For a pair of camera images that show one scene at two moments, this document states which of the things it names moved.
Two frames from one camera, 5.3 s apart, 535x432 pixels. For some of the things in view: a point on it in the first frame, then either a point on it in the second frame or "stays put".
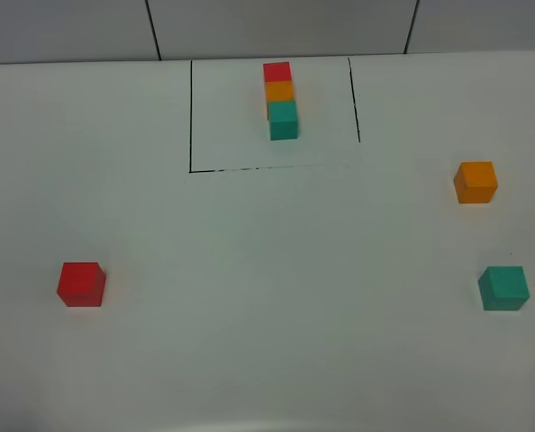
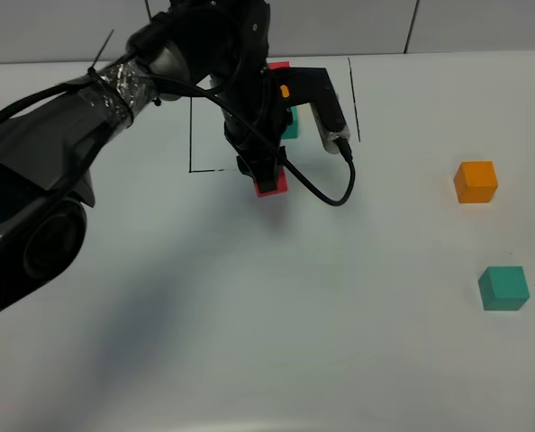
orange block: x=476 y=182 stays put
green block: x=503 y=288 stays put
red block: x=81 y=284 → x=282 y=184
